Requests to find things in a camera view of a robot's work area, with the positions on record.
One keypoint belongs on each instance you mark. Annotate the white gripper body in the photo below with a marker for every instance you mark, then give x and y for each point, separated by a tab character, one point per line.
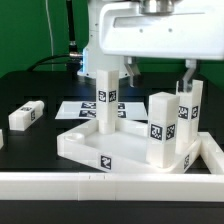
194	30

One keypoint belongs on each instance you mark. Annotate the white L-shaped obstacle wall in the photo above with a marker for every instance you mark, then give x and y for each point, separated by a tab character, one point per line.
118	187

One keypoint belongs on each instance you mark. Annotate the white marker base plate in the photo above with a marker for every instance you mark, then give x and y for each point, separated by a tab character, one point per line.
87	110

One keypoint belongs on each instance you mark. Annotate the white part at left edge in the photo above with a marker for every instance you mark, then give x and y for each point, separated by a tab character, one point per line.
1	139

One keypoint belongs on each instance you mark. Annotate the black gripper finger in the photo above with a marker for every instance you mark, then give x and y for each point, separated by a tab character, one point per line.
186	82
132	69

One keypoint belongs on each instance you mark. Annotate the white desk tabletop tray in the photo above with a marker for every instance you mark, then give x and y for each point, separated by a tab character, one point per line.
124	151

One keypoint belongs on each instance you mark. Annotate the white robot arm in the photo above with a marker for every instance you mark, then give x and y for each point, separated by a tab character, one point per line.
93	53

